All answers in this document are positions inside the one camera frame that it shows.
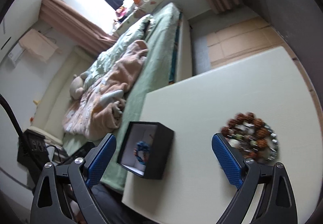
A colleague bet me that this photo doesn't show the brown bead bracelet pile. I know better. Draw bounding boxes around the brown bead bracelet pile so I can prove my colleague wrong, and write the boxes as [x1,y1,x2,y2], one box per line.
[220,112,279,164]

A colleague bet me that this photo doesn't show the black jewelry box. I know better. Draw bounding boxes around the black jewelry box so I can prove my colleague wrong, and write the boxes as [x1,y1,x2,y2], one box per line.
[117,122,175,180]

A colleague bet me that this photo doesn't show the black digital clock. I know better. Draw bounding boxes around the black digital clock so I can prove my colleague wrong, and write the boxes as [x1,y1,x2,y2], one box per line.
[17,129,50,171]

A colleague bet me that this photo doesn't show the pink fleece blanket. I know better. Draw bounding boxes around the pink fleece blanket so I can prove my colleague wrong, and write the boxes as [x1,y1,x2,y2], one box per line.
[62,40,148,141]

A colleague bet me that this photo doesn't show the white plush toy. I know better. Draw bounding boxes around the white plush toy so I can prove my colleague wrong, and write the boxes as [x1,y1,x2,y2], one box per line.
[69,71,89,100]

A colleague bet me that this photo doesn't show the pink left curtain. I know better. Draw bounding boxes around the pink left curtain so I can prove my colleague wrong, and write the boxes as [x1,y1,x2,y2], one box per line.
[39,0,117,56]

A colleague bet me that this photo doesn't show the green bed mattress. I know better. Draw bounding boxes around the green bed mattress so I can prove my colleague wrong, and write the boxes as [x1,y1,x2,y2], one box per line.
[61,2,192,193]

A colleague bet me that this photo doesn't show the light green quilt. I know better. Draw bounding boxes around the light green quilt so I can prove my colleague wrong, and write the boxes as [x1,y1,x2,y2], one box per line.
[83,14,155,92]

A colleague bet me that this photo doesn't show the floral window seat cushion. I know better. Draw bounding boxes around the floral window seat cushion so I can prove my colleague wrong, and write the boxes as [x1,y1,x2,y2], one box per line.
[112,0,164,37]

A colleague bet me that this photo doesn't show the dark wardrobe doors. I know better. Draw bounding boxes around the dark wardrobe doors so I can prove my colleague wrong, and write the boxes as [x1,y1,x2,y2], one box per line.
[243,0,322,100]

